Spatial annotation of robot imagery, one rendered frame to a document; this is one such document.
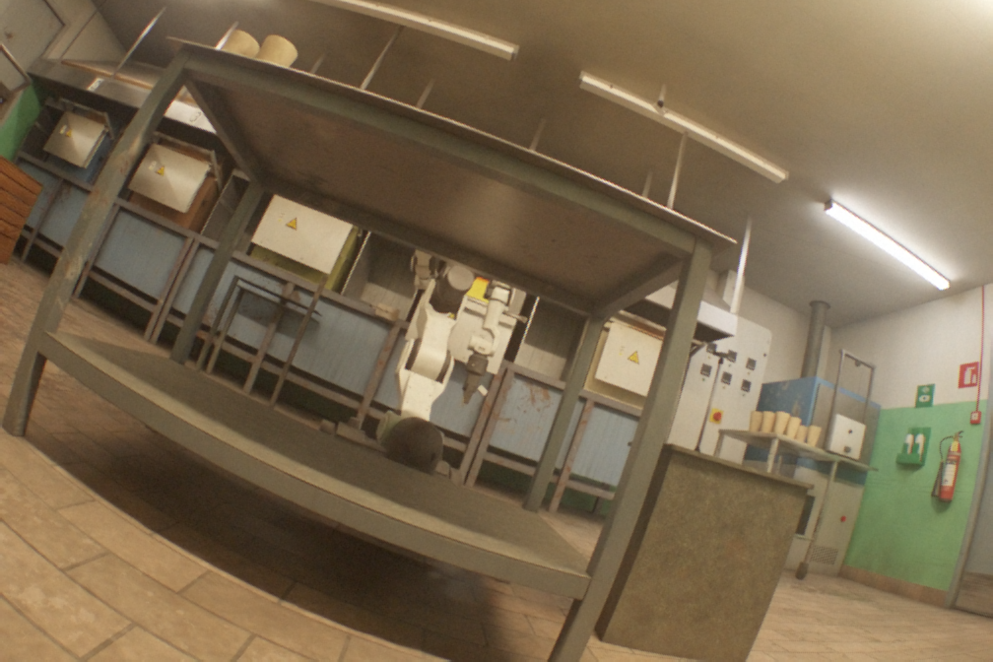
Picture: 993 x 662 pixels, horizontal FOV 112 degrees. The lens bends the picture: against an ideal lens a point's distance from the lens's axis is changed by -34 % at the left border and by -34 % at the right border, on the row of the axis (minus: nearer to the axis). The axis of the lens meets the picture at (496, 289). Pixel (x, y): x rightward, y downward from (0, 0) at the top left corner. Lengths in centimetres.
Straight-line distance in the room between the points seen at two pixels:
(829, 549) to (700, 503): 350
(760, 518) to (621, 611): 40
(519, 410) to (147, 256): 294
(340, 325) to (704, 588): 277
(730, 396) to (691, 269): 363
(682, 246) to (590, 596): 62
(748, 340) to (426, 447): 364
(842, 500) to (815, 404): 92
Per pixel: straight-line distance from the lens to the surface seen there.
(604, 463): 354
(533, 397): 338
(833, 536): 469
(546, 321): 402
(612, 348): 336
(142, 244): 414
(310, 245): 338
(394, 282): 399
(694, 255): 93
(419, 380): 189
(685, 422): 428
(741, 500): 129
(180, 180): 395
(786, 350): 547
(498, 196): 105
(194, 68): 111
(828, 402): 444
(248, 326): 358
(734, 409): 454
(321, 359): 341
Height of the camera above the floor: 40
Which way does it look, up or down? 15 degrees up
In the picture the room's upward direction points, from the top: 21 degrees clockwise
